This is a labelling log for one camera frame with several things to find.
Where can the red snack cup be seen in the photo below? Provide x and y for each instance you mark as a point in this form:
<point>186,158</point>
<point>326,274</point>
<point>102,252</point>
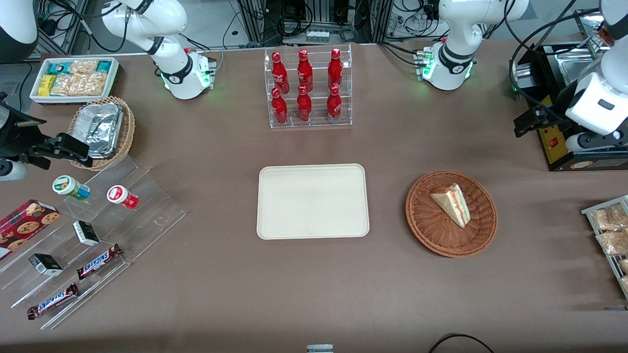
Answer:
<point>121,196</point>

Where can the white power strip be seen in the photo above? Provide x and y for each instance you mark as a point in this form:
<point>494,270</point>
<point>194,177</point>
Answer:
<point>318,36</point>

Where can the tray of wrapped pastries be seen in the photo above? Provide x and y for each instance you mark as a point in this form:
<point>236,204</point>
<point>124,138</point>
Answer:
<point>588,212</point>

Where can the small clear cracker bag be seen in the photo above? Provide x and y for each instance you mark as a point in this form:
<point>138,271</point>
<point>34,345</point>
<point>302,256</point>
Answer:
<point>83,66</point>

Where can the green lid snack cup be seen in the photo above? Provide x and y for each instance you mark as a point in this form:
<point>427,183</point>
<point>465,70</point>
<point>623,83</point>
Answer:
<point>68,187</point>

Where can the small grey device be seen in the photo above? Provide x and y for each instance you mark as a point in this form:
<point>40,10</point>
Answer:
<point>320,349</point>

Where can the yellow snack pack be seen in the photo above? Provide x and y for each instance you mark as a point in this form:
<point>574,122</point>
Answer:
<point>47,85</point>

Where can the large clear cracker bag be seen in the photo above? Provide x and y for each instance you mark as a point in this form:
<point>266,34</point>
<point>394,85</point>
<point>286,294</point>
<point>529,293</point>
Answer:
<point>81,84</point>

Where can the red chocolate cookie box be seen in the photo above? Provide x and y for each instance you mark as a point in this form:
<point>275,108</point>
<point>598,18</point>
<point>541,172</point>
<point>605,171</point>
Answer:
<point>24,226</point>

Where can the snickers chocolate bar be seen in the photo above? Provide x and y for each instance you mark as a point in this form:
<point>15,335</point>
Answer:
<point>99,262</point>
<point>53,301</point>

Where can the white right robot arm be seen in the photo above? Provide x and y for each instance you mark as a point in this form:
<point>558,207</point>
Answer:
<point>162,29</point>

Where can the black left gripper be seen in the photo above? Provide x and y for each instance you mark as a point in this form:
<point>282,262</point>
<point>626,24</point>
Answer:
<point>553,111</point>

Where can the teal snack pack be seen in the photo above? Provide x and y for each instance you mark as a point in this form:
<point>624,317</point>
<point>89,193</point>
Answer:
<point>104,66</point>
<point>59,67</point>

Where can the red cola bottle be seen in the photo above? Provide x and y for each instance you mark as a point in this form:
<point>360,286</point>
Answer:
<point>305,71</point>
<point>304,107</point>
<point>334,105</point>
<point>280,73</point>
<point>279,109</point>
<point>335,68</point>

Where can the silver foil tray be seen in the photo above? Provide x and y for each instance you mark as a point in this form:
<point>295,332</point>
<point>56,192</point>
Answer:
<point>100,128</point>

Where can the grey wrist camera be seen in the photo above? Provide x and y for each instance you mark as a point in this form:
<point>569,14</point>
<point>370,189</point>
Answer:
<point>12,170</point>
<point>588,142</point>

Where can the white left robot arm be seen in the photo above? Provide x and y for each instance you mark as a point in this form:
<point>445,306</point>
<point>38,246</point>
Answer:
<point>456,29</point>

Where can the cream plastic tray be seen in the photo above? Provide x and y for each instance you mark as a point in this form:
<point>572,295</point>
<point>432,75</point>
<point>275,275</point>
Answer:
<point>313,201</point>

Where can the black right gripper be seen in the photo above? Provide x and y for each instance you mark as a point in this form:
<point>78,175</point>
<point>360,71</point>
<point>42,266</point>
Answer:
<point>14,137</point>

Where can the clear bag of crackers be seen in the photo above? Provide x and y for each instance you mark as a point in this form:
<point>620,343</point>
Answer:
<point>608,218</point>
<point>624,267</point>
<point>613,242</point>

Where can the aluminium frame rack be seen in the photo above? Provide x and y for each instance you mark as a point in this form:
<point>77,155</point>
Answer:
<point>365,19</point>

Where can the oval tan wicker basket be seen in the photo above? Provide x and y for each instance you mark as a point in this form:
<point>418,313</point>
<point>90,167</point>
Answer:
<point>126,132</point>

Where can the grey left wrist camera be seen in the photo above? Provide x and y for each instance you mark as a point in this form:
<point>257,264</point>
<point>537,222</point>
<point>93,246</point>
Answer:
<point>588,142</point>

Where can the clear acrylic bottle rack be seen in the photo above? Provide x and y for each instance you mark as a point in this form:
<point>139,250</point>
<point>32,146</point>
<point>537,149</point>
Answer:
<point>319,123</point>

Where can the clear acrylic stepped display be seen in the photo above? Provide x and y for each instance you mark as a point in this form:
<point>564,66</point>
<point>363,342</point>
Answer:
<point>147,211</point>

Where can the black and yellow appliance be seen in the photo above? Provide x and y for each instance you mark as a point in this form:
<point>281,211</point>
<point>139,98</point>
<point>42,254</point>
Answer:
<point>557,149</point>

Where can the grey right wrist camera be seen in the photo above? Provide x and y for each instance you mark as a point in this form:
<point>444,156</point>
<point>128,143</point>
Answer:
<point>12,170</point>

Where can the round brown wicker basket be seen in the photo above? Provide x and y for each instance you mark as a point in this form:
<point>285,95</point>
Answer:
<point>431,230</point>

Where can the triangle sandwich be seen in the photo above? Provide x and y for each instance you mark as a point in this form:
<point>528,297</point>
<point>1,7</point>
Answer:
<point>454,203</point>

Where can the white plastic snack bin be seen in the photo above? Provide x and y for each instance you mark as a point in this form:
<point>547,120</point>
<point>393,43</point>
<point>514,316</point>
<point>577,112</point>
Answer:
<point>114,73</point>

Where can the small black box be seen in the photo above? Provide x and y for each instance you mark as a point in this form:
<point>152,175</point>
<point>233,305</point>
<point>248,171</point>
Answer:
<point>45,264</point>
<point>86,233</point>

